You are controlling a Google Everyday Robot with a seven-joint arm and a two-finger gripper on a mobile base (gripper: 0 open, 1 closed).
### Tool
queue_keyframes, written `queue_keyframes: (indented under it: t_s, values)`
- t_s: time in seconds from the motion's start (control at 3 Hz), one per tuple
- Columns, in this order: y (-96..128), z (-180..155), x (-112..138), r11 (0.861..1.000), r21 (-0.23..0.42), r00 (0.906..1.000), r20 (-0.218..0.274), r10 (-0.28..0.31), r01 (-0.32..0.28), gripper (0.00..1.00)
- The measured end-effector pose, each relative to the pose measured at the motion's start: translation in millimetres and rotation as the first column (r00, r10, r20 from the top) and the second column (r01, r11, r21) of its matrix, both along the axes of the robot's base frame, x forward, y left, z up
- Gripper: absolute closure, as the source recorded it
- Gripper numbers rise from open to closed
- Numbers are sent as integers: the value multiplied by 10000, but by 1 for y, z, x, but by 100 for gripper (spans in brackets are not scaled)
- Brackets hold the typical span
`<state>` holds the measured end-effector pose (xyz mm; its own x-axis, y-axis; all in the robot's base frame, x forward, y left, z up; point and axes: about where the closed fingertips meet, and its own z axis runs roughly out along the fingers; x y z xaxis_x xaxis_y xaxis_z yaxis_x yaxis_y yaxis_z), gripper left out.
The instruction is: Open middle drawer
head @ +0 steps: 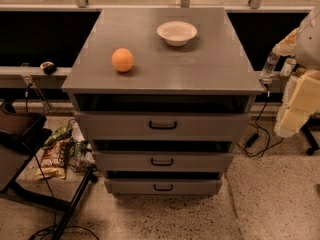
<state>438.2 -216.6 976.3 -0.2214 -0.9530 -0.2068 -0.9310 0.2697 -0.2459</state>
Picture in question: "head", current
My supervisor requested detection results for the white bowl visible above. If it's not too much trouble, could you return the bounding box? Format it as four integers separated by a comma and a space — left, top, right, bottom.
157, 21, 197, 47

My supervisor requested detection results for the brown snack bag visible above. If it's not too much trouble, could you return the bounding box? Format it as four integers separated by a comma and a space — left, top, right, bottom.
35, 139, 70, 179

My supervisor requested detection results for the black cart stand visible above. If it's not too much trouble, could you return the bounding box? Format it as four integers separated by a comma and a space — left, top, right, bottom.
0, 101, 97, 240

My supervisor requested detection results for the black floor cable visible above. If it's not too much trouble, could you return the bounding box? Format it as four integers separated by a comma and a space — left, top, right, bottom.
28, 155, 100, 240

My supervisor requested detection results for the black stand leg right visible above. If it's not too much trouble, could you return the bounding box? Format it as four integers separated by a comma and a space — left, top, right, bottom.
302, 118, 320, 156

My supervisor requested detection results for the grey top drawer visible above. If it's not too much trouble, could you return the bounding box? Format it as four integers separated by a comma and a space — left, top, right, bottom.
75, 112, 250, 142

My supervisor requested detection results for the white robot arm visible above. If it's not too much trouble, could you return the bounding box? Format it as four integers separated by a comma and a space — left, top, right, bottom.
272, 6, 320, 138

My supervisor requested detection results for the grey drawer cabinet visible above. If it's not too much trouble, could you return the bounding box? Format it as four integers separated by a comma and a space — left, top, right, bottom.
63, 8, 263, 181

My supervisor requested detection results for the small glass bottle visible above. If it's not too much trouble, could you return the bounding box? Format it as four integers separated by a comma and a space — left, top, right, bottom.
279, 57, 296, 77

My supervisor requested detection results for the black yellow tape measure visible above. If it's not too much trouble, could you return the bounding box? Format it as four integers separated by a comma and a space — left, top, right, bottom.
40, 61, 57, 75

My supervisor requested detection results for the black power cable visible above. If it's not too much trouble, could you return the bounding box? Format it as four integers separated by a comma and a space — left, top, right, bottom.
237, 83, 285, 159

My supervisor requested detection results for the clear water bottle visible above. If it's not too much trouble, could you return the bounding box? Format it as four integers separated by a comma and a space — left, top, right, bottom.
260, 52, 280, 79

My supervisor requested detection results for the orange ball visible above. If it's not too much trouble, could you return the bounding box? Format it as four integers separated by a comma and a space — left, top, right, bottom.
111, 48, 134, 73

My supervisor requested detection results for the green snack bag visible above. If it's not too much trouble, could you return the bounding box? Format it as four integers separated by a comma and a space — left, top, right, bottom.
44, 125, 72, 148

